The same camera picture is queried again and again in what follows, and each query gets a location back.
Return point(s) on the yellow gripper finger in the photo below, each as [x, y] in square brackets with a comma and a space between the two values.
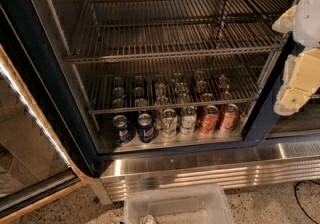
[305, 78]
[284, 23]

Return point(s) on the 7up can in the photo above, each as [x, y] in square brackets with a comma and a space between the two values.
[188, 119]
[169, 123]

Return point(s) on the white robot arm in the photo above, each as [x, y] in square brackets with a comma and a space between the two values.
[301, 77]

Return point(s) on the steel fridge base grille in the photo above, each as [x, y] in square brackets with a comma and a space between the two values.
[229, 168]

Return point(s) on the front right orange soda can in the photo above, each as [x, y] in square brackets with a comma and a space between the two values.
[229, 117]

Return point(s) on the orange soda can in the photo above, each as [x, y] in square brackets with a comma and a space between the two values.
[229, 117]
[209, 119]

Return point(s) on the front left orange soda can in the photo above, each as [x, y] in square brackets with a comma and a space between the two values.
[209, 119]

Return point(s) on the front right Pepsi can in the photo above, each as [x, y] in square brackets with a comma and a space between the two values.
[145, 128]

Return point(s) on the pepsi can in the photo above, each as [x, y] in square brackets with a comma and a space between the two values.
[122, 129]
[145, 128]

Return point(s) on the front left Pepsi can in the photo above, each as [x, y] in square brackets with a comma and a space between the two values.
[122, 129]

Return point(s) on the glass fridge door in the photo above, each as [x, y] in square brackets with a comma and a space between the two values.
[37, 165]

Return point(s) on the clear plastic bin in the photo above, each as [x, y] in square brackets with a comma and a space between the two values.
[198, 204]

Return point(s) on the blue fridge centre post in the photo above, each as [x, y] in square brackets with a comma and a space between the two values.
[263, 117]

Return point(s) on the lower wire fridge shelf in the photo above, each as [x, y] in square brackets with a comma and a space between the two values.
[173, 83]

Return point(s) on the wire fridge shelf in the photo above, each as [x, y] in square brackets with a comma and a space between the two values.
[173, 83]
[122, 30]

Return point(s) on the upper wire fridge shelf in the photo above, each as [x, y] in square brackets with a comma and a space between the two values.
[122, 30]

